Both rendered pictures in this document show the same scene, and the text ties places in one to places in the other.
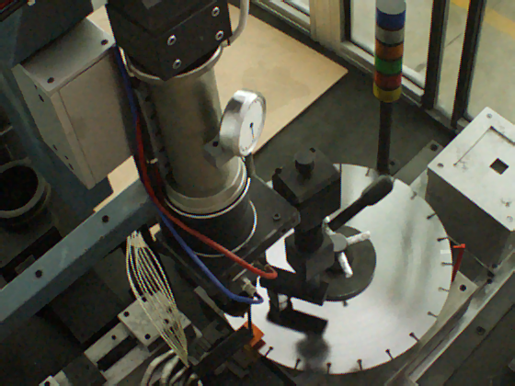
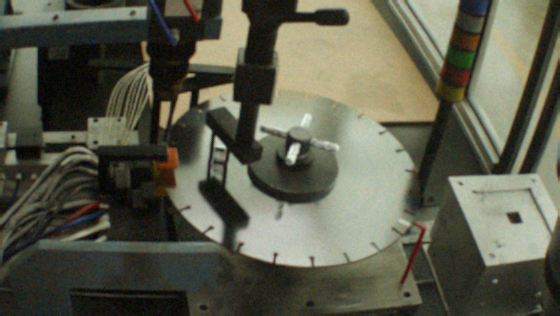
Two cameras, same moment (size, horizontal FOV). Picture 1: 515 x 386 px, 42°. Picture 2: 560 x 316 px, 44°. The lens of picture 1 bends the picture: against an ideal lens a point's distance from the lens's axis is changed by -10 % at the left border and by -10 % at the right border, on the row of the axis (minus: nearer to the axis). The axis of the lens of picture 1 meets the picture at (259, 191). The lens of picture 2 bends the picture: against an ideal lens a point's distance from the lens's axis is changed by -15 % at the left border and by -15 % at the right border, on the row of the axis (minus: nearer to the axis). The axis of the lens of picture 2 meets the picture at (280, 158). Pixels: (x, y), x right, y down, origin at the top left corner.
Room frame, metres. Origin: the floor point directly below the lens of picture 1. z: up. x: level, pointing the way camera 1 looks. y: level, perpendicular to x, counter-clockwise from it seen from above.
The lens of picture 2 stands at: (-0.25, -0.31, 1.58)
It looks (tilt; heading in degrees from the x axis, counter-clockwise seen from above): 39 degrees down; 18
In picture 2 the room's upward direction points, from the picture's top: 11 degrees clockwise
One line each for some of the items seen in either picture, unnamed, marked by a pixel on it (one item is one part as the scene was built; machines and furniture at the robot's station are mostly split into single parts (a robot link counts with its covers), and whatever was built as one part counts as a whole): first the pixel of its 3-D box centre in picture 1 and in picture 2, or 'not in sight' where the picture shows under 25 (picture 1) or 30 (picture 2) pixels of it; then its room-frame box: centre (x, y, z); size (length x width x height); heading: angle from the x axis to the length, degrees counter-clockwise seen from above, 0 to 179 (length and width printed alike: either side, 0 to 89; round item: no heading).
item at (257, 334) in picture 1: (229, 357); (136, 171); (0.36, 0.07, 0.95); 0.10 x 0.03 x 0.07; 127
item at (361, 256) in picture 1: (336, 258); (294, 159); (0.48, -0.09, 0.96); 0.11 x 0.11 x 0.03
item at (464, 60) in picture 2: (388, 58); (460, 52); (0.75, -0.22, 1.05); 0.05 x 0.04 x 0.03; 37
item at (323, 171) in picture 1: (307, 217); (264, 21); (0.41, -0.05, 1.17); 0.06 x 0.05 x 0.20; 118
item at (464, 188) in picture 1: (491, 191); (498, 251); (0.63, -0.39, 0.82); 0.18 x 0.18 x 0.15; 37
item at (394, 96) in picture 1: (387, 85); (451, 86); (0.75, -0.22, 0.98); 0.05 x 0.04 x 0.03; 37
